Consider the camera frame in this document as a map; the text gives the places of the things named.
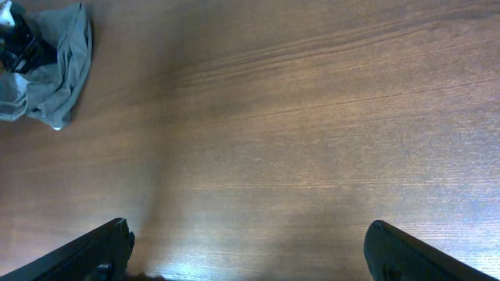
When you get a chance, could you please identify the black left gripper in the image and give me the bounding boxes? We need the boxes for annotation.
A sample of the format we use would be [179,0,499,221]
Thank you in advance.
[1,13,57,74]

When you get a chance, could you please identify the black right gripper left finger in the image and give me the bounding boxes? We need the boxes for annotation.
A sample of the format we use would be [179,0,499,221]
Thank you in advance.
[1,218,135,281]

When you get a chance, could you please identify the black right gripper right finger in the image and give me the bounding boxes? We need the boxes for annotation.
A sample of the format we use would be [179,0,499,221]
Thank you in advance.
[363,220,495,281]

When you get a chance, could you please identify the grey shorts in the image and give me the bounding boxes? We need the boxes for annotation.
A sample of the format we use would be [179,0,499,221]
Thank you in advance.
[1,1,93,130]

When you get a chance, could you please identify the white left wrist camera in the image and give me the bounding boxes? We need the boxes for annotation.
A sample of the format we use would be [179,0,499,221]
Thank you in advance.
[0,0,16,27]

